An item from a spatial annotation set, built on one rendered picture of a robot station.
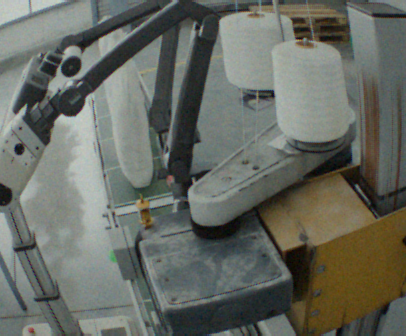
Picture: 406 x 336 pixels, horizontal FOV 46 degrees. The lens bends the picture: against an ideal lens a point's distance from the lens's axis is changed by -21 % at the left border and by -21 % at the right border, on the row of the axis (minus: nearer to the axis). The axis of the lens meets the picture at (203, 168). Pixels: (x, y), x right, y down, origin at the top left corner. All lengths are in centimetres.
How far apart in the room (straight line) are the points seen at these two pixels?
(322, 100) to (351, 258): 35
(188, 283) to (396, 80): 55
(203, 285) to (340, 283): 32
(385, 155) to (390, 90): 14
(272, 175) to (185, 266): 24
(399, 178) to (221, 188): 40
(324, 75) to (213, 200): 32
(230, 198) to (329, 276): 27
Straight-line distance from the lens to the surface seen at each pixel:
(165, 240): 107
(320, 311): 115
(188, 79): 134
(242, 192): 104
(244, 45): 110
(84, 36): 187
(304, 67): 87
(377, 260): 114
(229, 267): 98
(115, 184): 324
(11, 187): 169
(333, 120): 91
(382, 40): 98
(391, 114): 104
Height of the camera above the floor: 196
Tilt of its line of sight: 29 degrees down
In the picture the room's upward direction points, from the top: 8 degrees counter-clockwise
